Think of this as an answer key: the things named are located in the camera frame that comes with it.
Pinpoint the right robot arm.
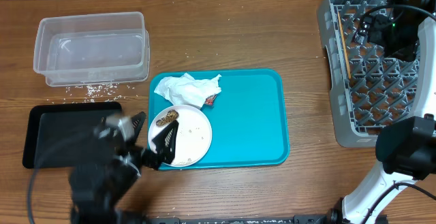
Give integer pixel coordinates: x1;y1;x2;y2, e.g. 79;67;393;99
317;0;435;223

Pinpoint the teal serving tray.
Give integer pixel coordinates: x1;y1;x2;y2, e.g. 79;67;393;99
147;68;291;171

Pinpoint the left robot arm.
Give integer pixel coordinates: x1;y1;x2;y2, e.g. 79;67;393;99
69;112;179;224

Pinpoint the white round plate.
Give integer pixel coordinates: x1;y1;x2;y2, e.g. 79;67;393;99
148;105;213;167

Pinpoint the clear plastic bin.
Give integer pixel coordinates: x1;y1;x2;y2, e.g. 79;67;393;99
33;12;150;87

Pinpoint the black tray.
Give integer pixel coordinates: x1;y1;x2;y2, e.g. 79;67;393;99
22;101;122;169

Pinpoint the brown food scrap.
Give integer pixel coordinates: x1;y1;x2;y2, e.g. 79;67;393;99
156;110;179;127

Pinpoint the crumpled white napkin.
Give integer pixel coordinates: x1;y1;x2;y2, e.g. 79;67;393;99
154;73;221;109

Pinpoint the red sauce packet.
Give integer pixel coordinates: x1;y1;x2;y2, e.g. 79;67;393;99
204;94;217;106

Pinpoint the grey dishwasher rack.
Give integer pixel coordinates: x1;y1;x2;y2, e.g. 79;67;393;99
317;0;435;148

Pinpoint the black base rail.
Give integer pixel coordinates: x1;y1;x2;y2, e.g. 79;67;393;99
149;214;327;224

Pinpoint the wooden chopstick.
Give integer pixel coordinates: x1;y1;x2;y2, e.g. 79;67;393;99
337;10;352;80

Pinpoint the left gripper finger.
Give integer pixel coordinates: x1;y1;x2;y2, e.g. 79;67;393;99
152;121;179;165
130;112;146;142

